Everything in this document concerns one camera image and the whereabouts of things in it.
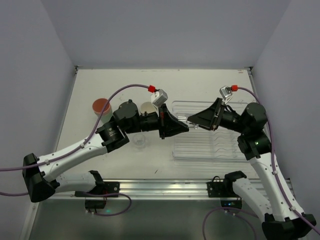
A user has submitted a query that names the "teal ceramic mug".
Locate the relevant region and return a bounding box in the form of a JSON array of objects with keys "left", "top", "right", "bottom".
[{"left": 140, "top": 102, "right": 158, "bottom": 118}]

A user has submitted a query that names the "clear glass cup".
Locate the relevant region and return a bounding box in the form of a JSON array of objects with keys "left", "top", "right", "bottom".
[
  {"left": 176, "top": 113, "right": 199, "bottom": 130},
  {"left": 132, "top": 133, "right": 147, "bottom": 150}
]

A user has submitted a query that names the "pink plastic cup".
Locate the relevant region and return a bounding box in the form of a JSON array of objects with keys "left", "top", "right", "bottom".
[{"left": 92, "top": 98, "right": 112, "bottom": 116}]

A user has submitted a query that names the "light green plastic cup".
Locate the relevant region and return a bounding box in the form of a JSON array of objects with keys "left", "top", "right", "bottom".
[{"left": 95, "top": 103, "right": 113, "bottom": 124}]

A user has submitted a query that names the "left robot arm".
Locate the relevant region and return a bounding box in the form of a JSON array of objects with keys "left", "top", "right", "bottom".
[{"left": 22, "top": 100, "right": 189, "bottom": 203}]

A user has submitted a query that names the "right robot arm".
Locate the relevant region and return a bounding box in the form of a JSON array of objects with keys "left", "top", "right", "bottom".
[{"left": 187, "top": 98, "right": 317, "bottom": 240}]

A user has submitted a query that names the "clear plastic dish rack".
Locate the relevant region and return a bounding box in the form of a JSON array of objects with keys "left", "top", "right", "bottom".
[{"left": 172, "top": 100, "right": 246, "bottom": 162}]

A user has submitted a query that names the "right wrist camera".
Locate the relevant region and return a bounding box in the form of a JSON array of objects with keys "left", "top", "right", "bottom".
[{"left": 219, "top": 86, "right": 233, "bottom": 105}]

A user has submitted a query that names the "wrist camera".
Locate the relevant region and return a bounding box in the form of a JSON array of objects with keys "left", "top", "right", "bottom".
[
  {"left": 150, "top": 89, "right": 168, "bottom": 108},
  {"left": 219, "top": 86, "right": 233, "bottom": 105}
]

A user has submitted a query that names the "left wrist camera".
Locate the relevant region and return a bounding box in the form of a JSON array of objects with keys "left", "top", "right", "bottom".
[{"left": 150, "top": 89, "right": 168, "bottom": 108}]

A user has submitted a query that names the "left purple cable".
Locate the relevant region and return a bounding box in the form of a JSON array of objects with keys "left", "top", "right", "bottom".
[{"left": 0, "top": 84, "right": 157, "bottom": 197}]

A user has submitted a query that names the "purple cable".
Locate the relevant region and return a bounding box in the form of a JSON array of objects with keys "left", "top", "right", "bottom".
[
  {"left": 0, "top": 84, "right": 157, "bottom": 197},
  {"left": 202, "top": 84, "right": 320, "bottom": 240}
]

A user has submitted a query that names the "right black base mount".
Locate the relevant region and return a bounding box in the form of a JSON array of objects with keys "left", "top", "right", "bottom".
[{"left": 206, "top": 171, "right": 247, "bottom": 209}]

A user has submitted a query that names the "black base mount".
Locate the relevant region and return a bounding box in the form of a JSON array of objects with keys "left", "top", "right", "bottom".
[
  {"left": 206, "top": 171, "right": 247, "bottom": 209},
  {"left": 74, "top": 170, "right": 120, "bottom": 213}
]

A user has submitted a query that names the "aluminium mounting rail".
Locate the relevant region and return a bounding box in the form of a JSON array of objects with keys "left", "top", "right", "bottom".
[{"left": 49, "top": 177, "right": 293, "bottom": 201}]

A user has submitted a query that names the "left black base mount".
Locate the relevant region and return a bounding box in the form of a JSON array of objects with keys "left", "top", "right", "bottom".
[{"left": 74, "top": 170, "right": 120, "bottom": 213}]

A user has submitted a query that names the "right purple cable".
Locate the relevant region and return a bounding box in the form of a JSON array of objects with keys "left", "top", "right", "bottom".
[{"left": 202, "top": 84, "right": 320, "bottom": 240}]

